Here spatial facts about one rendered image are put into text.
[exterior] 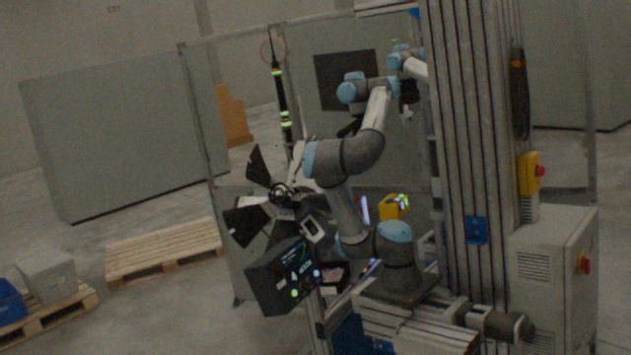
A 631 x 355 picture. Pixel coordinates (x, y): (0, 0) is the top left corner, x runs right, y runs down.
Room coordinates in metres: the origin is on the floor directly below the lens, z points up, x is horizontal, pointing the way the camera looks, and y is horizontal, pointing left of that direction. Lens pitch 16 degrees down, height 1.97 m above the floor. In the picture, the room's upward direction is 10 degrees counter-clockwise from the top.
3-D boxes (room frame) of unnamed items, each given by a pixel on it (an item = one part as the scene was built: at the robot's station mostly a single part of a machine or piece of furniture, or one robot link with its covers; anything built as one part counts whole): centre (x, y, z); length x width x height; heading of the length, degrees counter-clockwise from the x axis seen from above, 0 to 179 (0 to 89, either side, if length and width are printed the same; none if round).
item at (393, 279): (1.75, -0.24, 1.09); 0.15 x 0.15 x 0.10
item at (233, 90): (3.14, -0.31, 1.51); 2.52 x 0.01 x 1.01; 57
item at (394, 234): (1.75, -0.23, 1.20); 0.13 x 0.12 x 0.14; 69
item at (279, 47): (3.26, 0.12, 1.88); 0.16 x 0.07 x 0.16; 92
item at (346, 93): (1.94, -0.19, 1.73); 0.11 x 0.11 x 0.08; 69
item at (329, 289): (2.29, 0.02, 0.85); 0.22 x 0.17 x 0.07; 162
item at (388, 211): (2.59, -0.37, 1.02); 0.16 x 0.10 x 0.11; 147
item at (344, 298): (2.26, -0.16, 0.82); 0.90 x 0.04 x 0.08; 147
